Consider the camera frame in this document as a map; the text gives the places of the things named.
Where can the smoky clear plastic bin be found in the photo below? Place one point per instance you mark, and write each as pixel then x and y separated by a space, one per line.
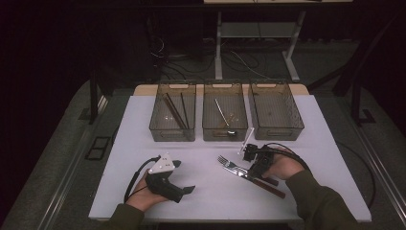
pixel 166 121
pixel 275 110
pixel 210 111

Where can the metal rail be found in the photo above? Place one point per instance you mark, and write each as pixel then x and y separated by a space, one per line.
pixel 379 166
pixel 68 172

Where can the white table mat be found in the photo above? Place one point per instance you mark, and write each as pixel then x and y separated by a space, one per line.
pixel 207 198

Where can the person's right hand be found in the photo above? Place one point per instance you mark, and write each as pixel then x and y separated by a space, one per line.
pixel 284 167

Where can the metal spoon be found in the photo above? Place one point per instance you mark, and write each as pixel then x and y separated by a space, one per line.
pixel 221 111

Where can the black floor plate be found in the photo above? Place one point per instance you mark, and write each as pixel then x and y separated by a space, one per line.
pixel 97 148

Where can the black chopstick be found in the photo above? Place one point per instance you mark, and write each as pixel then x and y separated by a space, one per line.
pixel 185 110

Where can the white metal desk frame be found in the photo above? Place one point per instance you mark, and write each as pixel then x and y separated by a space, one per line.
pixel 218 48

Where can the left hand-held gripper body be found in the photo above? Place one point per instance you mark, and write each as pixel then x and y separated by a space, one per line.
pixel 164 187

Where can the person's left hand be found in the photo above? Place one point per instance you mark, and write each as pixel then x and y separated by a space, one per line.
pixel 145 199

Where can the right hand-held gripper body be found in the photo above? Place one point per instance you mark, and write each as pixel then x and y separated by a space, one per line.
pixel 260 159

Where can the black metal stand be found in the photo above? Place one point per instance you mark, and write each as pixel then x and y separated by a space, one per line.
pixel 93 102
pixel 356 99

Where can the brown wooden chopstick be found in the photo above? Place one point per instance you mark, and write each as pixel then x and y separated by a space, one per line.
pixel 176 110
pixel 173 111

